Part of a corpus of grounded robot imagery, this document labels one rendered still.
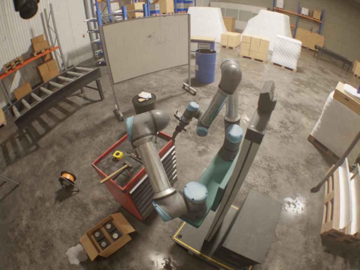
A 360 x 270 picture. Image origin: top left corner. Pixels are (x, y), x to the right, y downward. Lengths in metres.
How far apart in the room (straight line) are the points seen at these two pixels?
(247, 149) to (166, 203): 0.42
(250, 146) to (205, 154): 2.24
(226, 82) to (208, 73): 3.91
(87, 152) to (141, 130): 2.59
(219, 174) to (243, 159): 0.53
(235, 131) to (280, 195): 1.78
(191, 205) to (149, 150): 0.32
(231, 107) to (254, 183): 1.71
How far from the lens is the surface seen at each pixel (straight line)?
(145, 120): 0.81
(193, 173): 2.57
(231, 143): 1.13
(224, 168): 1.19
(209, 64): 4.71
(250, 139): 0.58
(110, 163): 1.68
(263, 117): 0.63
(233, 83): 0.91
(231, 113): 1.16
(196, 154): 2.81
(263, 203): 1.53
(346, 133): 3.68
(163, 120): 0.83
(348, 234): 2.85
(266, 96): 0.60
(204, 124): 1.06
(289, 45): 7.75
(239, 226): 1.39
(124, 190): 1.43
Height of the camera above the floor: 2.12
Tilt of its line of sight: 43 degrees down
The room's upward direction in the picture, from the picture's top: 2 degrees counter-clockwise
